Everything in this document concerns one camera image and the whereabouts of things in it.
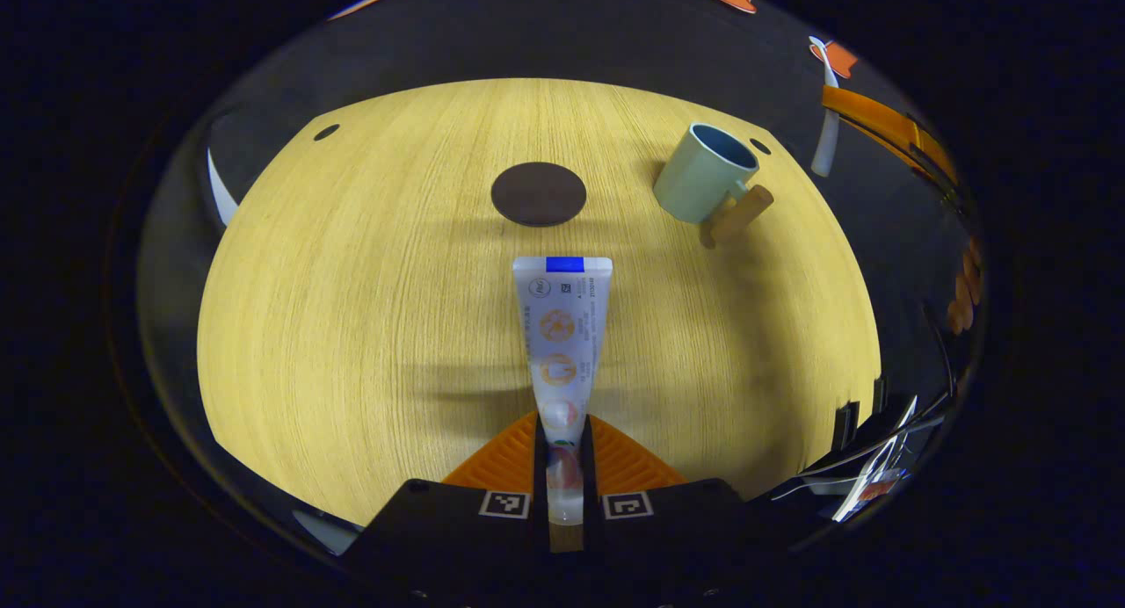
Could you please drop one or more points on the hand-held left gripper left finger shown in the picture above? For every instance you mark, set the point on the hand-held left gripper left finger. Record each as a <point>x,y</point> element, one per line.
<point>453,520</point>

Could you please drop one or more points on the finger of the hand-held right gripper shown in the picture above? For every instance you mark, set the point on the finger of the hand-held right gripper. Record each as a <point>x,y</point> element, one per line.
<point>879,120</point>

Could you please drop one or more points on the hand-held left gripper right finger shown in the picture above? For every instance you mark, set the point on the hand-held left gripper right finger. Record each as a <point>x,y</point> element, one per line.
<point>668,520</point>

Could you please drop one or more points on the white toothpaste tube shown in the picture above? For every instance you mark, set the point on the white toothpaste tube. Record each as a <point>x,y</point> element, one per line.
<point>561,327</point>

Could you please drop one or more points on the dark round coaster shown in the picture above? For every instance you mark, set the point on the dark round coaster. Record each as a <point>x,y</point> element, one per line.
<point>538,194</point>

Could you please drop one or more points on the black desk grommet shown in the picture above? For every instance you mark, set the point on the black desk grommet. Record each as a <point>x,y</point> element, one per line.
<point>326,132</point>
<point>760,146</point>

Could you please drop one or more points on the dark clutter with white edges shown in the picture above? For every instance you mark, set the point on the dark clutter with white edges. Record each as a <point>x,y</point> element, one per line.
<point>879,463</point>

